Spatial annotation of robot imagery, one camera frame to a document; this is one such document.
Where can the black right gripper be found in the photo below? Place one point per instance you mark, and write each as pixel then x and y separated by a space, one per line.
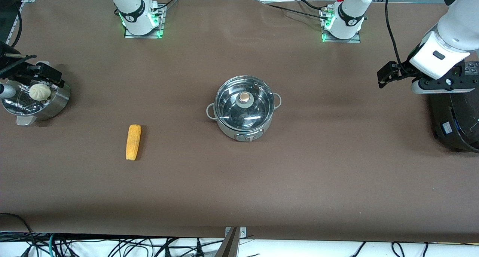
pixel 23 70

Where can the yellow corn cob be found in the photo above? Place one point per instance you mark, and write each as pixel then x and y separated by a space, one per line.
pixel 133 143

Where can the black rice cooker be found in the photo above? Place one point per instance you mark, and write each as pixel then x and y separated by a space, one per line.
pixel 454 122

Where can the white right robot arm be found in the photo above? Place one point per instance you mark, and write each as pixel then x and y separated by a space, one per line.
pixel 134 10

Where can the silver steamer pot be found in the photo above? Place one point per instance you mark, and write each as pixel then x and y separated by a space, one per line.
pixel 56 103

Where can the aluminium frame profile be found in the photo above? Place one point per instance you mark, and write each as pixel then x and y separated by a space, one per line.
pixel 22 14

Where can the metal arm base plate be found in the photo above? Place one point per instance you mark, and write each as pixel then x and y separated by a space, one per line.
pixel 159 25
pixel 325 38

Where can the white steamed bun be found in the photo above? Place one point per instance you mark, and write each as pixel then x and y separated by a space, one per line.
pixel 40 92

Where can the brown table mat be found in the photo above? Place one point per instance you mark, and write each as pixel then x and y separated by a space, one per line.
pixel 299 174

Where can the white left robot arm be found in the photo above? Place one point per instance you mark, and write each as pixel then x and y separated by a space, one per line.
pixel 456 21

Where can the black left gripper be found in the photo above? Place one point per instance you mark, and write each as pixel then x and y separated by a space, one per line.
pixel 401 72

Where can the silver electric cooking pot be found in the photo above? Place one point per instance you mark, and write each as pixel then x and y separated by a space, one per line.
pixel 224 131

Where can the metal clamp bracket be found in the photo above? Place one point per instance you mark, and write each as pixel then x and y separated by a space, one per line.
pixel 243 232

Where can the glass pot lid with knob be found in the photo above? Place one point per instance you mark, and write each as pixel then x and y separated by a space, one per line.
pixel 232 107

